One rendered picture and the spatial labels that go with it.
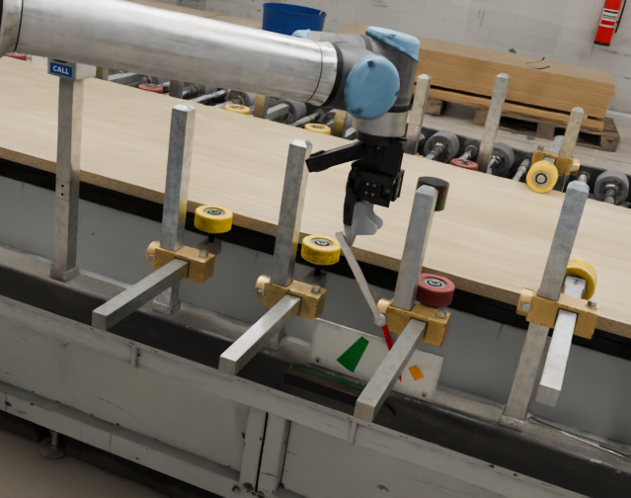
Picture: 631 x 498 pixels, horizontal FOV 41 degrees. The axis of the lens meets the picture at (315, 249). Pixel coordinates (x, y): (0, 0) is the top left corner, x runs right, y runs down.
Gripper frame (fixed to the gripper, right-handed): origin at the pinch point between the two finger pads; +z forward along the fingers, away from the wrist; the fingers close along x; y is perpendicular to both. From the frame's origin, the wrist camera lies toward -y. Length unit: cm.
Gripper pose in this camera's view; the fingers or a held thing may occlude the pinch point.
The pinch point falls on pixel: (348, 237)
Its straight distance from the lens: 149.9
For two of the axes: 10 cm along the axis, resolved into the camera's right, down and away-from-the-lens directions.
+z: -1.4, 9.1, 3.8
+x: 3.6, -3.1, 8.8
